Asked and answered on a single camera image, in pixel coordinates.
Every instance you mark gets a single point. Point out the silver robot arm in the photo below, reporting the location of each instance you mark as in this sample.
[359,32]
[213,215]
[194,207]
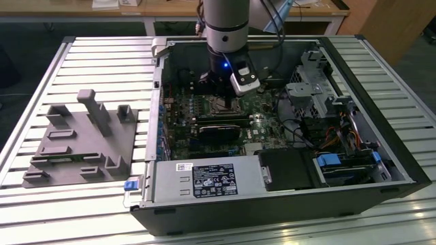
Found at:
[225,23]

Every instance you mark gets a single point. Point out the CPU socket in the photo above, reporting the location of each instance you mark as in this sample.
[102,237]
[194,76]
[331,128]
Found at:
[214,113]

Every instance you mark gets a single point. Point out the black RAM slot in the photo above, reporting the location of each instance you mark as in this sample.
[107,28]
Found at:
[222,117]
[222,121]

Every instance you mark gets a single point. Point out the graphics card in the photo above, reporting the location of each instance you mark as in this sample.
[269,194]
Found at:
[218,132]

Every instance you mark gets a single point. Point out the green motherboard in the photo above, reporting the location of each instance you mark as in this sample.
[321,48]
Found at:
[269,125]

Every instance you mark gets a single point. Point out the grey metal drive cage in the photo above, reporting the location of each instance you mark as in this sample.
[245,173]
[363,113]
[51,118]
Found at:
[323,102]

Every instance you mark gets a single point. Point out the silver chipset heatsink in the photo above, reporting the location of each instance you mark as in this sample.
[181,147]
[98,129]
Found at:
[254,148]

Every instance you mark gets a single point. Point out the white box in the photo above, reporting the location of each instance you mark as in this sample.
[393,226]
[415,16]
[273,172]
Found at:
[106,4]
[130,2]

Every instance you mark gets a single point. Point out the white paper sheets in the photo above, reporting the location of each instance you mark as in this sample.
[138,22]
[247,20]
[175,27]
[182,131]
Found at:
[314,3]

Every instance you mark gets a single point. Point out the black desk item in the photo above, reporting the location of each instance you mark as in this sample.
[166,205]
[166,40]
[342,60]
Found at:
[341,3]

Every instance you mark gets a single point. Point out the silver power supply unit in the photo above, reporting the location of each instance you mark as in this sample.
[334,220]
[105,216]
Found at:
[170,178]

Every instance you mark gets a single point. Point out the blue disk carrier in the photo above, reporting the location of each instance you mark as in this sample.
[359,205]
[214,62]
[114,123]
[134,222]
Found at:
[329,159]

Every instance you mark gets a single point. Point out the grey parts rack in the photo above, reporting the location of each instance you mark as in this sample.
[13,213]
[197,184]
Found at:
[82,143]

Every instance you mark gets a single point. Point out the wooden desk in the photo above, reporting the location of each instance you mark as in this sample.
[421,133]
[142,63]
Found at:
[51,12]

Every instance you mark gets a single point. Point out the wooden cabinet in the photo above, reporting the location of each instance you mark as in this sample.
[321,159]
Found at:
[391,25]

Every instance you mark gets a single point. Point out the blue case latch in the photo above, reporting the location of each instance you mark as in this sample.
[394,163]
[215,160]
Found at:
[133,185]

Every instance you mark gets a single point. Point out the green RAM stick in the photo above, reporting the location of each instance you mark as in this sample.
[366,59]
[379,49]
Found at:
[65,158]

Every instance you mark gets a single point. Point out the blue plastic clip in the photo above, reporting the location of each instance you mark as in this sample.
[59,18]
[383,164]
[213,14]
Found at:
[375,157]

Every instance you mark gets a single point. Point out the black PC case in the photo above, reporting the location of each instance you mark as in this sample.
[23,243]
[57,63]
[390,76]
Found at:
[238,219]

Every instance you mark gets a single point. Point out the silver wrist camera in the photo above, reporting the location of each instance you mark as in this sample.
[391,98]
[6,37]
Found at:
[246,76]

